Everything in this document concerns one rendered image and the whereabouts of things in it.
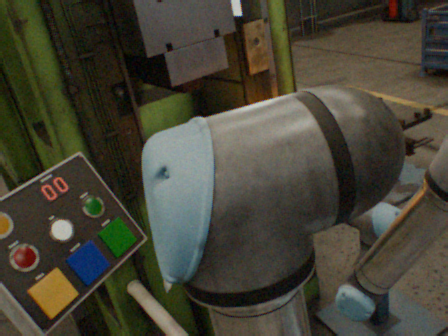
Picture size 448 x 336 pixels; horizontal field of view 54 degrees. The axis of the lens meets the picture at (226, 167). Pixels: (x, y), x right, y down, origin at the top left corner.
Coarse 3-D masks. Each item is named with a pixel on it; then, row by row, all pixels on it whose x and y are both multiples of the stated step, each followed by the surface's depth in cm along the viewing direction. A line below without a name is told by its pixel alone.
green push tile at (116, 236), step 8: (112, 224) 106; (120, 224) 107; (104, 232) 103; (112, 232) 105; (120, 232) 106; (128, 232) 108; (104, 240) 103; (112, 240) 104; (120, 240) 105; (128, 240) 107; (136, 240) 108; (112, 248) 103; (120, 248) 104; (128, 248) 106
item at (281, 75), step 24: (264, 0) 150; (240, 24) 146; (264, 24) 152; (288, 24) 159; (240, 48) 149; (288, 48) 162; (216, 72) 166; (240, 72) 153; (264, 72) 158; (288, 72) 165; (216, 96) 173; (240, 96) 159; (264, 96) 161; (312, 288) 210
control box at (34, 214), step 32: (64, 160) 105; (32, 192) 96; (64, 192) 101; (96, 192) 107; (32, 224) 93; (96, 224) 104; (128, 224) 109; (0, 256) 87; (64, 256) 95; (128, 256) 106; (0, 288) 85; (32, 320) 86
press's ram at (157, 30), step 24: (120, 0) 115; (144, 0) 111; (168, 0) 114; (192, 0) 118; (216, 0) 123; (120, 24) 121; (144, 24) 112; (168, 24) 116; (192, 24) 120; (216, 24) 125; (144, 48) 114; (168, 48) 121
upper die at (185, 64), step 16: (192, 48) 122; (208, 48) 125; (224, 48) 128; (128, 64) 140; (144, 64) 130; (160, 64) 122; (176, 64) 121; (192, 64) 123; (208, 64) 127; (224, 64) 130; (160, 80) 126; (176, 80) 122
